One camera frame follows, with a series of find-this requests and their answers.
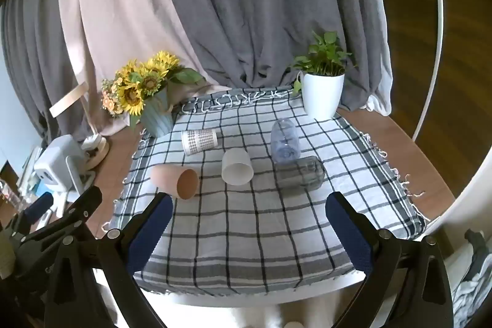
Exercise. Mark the grey and white clothing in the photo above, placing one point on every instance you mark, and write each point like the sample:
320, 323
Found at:
472, 293

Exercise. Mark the beige curtain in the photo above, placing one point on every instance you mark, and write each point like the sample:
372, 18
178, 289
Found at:
115, 5

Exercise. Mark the green leafy plant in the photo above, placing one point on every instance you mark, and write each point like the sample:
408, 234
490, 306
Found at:
324, 57

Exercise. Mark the grey transparent cup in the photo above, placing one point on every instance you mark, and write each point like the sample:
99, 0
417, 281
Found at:
301, 172

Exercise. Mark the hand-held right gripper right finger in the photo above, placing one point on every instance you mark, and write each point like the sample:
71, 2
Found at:
351, 235

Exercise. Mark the blue-green ribbed vase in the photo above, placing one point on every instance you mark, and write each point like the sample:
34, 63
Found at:
157, 120

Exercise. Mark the wooden desk lamp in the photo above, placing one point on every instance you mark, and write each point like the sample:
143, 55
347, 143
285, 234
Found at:
94, 143

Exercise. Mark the dark grey curtain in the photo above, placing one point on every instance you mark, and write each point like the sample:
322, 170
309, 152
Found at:
34, 63
261, 5

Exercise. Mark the brown cup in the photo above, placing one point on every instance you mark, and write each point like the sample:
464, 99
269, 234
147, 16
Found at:
169, 178

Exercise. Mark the white patterned cup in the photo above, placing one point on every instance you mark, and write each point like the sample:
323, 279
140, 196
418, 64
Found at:
200, 141

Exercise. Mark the white plant pot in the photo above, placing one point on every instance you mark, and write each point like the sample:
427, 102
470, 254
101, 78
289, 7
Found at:
322, 97

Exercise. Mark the sunflower bouquet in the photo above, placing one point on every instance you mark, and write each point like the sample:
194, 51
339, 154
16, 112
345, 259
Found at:
132, 95

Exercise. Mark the clear bluish cup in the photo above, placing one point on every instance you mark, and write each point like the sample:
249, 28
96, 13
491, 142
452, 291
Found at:
284, 141

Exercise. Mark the grey checked tablecloth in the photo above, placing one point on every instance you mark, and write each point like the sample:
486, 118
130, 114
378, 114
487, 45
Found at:
250, 235

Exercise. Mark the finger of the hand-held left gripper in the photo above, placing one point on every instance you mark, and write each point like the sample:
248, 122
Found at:
38, 208
82, 207

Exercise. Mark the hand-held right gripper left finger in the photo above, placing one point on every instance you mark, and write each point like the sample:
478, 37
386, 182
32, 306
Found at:
148, 235

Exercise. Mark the white box-shaped appliance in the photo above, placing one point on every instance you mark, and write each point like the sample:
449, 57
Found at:
53, 162

